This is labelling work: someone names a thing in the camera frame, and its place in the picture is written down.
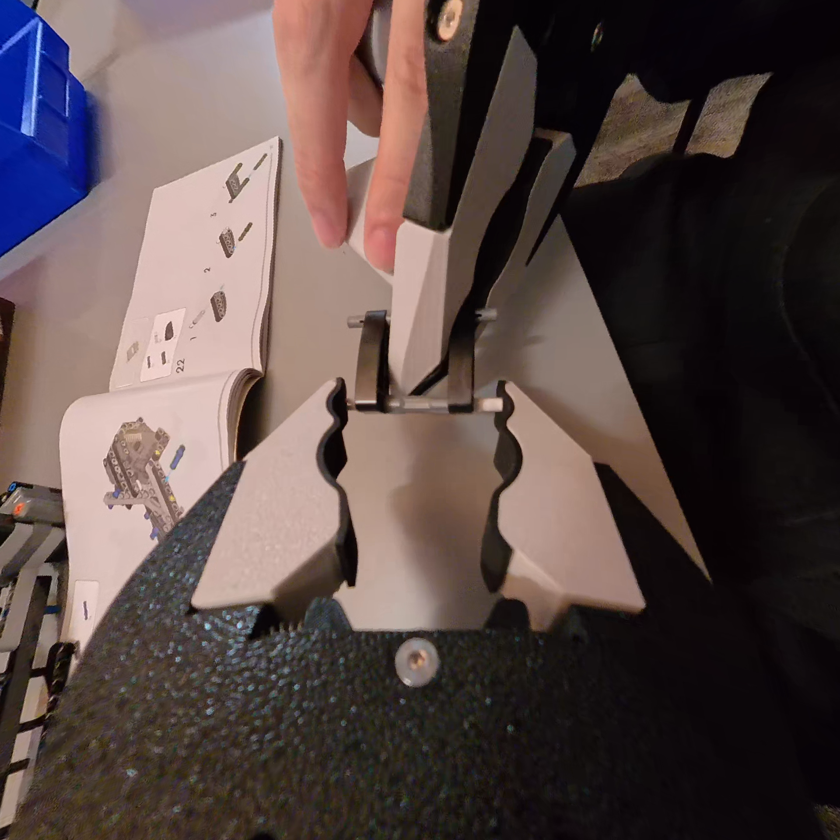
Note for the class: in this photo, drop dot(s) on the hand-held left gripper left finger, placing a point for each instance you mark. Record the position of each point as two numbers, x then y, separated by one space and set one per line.
275 518

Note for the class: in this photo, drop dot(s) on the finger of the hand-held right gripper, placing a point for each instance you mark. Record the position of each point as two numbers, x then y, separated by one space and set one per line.
433 289
554 170

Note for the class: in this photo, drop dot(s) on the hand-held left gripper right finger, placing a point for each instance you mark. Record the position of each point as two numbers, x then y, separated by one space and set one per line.
564 525

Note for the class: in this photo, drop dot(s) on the black toy brick assembly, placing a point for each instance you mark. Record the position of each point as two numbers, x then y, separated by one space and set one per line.
369 361

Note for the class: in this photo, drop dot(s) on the grey desk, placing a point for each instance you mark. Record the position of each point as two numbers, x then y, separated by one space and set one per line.
197 85

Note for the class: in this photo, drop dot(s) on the person's right hand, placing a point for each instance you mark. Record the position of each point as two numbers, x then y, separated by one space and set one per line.
315 98

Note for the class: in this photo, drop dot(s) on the person's dark clothed legs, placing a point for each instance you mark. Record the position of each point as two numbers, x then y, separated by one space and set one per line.
754 394

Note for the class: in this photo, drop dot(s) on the white instruction booklet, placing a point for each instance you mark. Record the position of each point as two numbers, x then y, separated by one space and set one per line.
197 275

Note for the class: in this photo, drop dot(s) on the grey toy vehicle chassis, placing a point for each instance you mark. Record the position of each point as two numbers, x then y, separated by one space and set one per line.
26 564

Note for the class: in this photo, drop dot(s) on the blue plastic storage bin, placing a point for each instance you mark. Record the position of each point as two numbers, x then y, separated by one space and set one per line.
39 164

